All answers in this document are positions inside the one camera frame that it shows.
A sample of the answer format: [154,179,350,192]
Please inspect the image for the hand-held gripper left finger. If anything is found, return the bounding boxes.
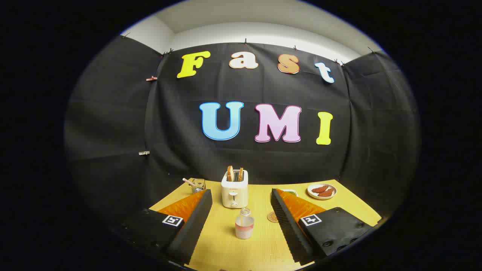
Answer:
[120,189,213,265]

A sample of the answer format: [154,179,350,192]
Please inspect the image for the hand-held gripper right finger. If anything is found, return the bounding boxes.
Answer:
[270,188,374,265]

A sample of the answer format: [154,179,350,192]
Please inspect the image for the clear juice bottle pink label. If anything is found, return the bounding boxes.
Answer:
[235,207,255,240]

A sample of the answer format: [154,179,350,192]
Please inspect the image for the white round plate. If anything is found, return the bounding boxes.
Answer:
[307,183,337,200]

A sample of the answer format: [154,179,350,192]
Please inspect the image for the wooden table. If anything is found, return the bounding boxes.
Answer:
[149,179,383,271]

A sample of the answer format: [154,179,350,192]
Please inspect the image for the white toaster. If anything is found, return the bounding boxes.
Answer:
[221,169,249,209]

